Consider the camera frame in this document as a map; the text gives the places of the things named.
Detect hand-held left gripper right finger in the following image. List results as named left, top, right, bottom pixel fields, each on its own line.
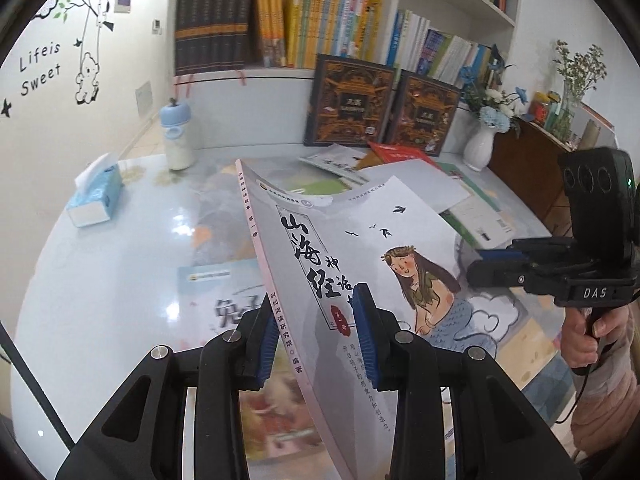
left=352, top=282, right=583, bottom=480

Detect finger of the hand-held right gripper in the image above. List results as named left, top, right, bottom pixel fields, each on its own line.
left=466, top=260, right=566, bottom=288
left=475, top=237, right=576, bottom=266

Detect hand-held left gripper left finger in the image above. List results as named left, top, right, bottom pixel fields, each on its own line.
left=55, top=306, right=281, bottom=480

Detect mermaid picture book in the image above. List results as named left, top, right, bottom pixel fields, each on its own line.
left=235, top=157, right=527, bottom=480

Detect person's right forearm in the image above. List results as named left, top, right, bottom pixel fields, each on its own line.
left=570, top=305, right=640, bottom=461

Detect row of pale slim books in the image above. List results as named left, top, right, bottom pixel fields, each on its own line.
left=386, top=9, right=507, bottom=92

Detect row of colourful thin books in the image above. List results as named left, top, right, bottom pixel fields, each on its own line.
left=281, top=0, right=383, bottom=70

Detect row of yellow orange books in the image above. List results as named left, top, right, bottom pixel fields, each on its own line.
left=252, top=0, right=287, bottom=68

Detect row of dark hardcover books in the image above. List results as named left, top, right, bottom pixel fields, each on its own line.
left=174, top=0, right=256, bottom=77

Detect person's right hand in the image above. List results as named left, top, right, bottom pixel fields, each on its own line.
left=561, top=305, right=633, bottom=368

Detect white booklet with square code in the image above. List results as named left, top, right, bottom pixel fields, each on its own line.
left=440, top=191, right=517, bottom=251

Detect light blue white book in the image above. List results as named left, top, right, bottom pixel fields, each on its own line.
left=176, top=259, right=326, bottom=463

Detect brown wooden cabinet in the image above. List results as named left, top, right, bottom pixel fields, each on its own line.
left=487, top=104, right=617, bottom=253

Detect glass vase with dried flowers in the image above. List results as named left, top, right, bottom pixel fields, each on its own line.
left=551, top=39, right=610, bottom=142

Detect white ribbed vase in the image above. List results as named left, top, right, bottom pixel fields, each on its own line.
left=462, top=124, right=499, bottom=173

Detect colourful storage jars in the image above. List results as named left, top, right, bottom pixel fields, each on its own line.
left=529, top=91, right=562, bottom=128

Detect blue white artificial flowers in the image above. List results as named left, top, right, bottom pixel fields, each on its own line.
left=457, top=44, right=530, bottom=137

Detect dark ornate encyclopedia book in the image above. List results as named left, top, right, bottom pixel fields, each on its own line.
left=303, top=53, right=399, bottom=149
left=384, top=71, right=463, bottom=157

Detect pale green landscape book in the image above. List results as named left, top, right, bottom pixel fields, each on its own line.
left=255, top=172, right=353, bottom=209

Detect white blue water bottle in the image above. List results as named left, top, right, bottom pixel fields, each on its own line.
left=159, top=96, right=196, bottom=171

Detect blue tissue box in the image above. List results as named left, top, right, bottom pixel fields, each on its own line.
left=66, top=152, right=125, bottom=229

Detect white bookcase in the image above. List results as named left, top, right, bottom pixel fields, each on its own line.
left=172, top=0, right=525, bottom=161

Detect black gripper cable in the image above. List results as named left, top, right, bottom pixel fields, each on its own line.
left=552, top=367, right=601, bottom=426

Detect white wall vent panel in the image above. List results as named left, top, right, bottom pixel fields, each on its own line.
left=135, top=81, right=153, bottom=122

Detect tree swing bear wall decal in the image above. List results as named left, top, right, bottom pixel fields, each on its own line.
left=30, top=0, right=115, bottom=107

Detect black lettering wall decal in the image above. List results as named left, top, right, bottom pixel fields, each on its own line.
left=18, top=42, right=63, bottom=97

